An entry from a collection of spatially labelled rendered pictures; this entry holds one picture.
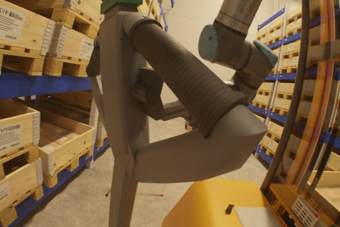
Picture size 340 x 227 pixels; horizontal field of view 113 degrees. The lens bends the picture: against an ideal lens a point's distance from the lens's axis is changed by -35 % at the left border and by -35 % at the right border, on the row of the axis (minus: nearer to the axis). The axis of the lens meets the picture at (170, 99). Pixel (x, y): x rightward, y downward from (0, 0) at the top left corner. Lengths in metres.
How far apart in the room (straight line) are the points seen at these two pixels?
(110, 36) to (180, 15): 6.16
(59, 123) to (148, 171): 2.09
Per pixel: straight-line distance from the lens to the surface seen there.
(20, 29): 1.00
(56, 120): 2.31
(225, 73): 6.10
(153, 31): 0.17
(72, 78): 1.51
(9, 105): 1.44
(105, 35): 0.27
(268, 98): 4.43
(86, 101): 2.25
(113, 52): 0.23
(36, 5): 1.54
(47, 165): 1.45
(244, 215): 0.73
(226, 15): 0.41
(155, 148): 0.19
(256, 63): 0.47
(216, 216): 0.68
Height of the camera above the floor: 1.31
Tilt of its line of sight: 6 degrees down
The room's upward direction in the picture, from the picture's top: 13 degrees clockwise
